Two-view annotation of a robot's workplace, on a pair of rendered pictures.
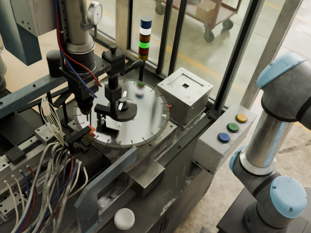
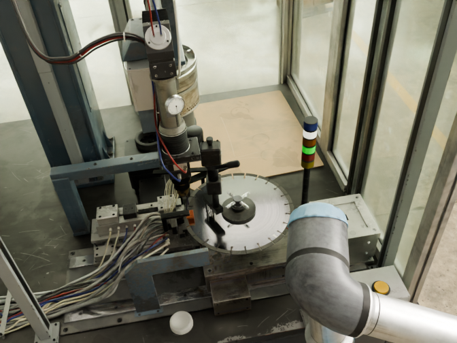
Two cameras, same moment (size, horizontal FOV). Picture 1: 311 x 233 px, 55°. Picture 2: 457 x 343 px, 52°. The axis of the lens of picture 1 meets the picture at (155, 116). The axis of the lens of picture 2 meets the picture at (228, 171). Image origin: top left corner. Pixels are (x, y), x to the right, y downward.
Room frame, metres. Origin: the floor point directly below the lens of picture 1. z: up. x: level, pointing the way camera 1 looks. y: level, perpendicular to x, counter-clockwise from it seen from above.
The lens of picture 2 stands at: (0.06, -0.65, 2.06)
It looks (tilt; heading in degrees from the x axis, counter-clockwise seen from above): 42 degrees down; 49
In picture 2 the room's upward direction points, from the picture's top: 4 degrees counter-clockwise
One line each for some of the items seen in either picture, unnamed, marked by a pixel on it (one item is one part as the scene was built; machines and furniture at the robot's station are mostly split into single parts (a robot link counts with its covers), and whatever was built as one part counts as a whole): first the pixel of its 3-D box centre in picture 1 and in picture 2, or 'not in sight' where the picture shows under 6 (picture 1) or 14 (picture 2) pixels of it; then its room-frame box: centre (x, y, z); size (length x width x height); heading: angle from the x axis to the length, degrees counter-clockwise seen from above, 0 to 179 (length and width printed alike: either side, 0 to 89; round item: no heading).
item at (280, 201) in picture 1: (281, 199); not in sight; (0.51, -0.44, 0.91); 0.13 x 0.12 x 0.14; 38
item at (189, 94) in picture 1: (182, 97); (341, 232); (1.01, -0.11, 0.82); 0.18 x 0.18 x 0.15; 56
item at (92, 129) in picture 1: (81, 139); (178, 220); (0.60, 0.23, 0.95); 0.10 x 0.03 x 0.07; 146
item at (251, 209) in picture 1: (269, 217); not in sight; (0.50, -0.45, 0.80); 0.15 x 0.15 x 0.10
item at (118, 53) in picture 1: (113, 74); (212, 166); (0.69, 0.14, 1.17); 0.06 x 0.05 x 0.20; 137
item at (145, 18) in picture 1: (146, 21); (310, 123); (1.07, 0.09, 1.14); 0.05 x 0.04 x 0.03; 56
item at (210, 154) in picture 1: (224, 137); (351, 303); (0.81, -0.29, 0.82); 0.28 x 0.11 x 0.15; 146
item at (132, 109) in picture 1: (122, 107); (238, 207); (0.76, 0.13, 0.96); 0.11 x 0.11 x 0.03
